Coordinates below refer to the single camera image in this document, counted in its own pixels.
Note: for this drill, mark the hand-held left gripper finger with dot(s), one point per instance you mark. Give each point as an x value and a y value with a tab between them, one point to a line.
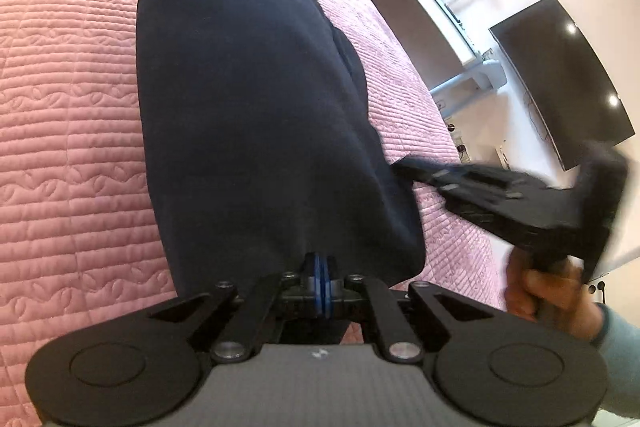
316	282
328	282

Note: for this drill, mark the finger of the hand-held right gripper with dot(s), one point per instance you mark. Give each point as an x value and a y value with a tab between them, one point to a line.
450	173
475	199

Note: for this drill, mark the dark navy white-striped garment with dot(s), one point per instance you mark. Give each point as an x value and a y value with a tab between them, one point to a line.
250	107

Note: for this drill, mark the person's right forearm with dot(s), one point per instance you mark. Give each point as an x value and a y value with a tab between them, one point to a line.
622	357

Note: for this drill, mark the person's right hand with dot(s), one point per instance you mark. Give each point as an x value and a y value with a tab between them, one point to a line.
520	292

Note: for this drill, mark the black flat-screen television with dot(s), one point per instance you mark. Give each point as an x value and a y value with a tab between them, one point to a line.
560	72

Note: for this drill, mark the white desk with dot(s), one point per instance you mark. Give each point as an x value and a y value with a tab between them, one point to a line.
430	7

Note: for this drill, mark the pink quilted blanket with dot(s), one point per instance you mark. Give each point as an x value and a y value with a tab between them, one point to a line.
65	107

